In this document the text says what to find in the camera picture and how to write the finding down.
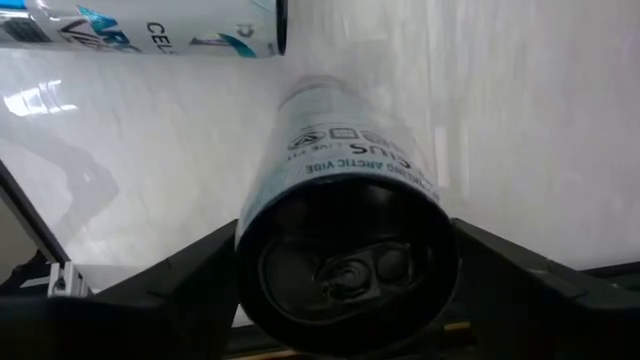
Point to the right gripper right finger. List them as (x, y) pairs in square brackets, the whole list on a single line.
[(540, 310)]

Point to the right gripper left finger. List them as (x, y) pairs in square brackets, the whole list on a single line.
[(165, 300)]

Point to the Celsius Arctic Vibe can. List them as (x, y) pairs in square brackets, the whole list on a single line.
[(150, 30), (345, 200)]

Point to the white glossy table mat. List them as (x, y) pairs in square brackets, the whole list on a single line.
[(500, 125)]

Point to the silver frame bracket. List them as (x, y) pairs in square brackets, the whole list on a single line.
[(62, 282)]

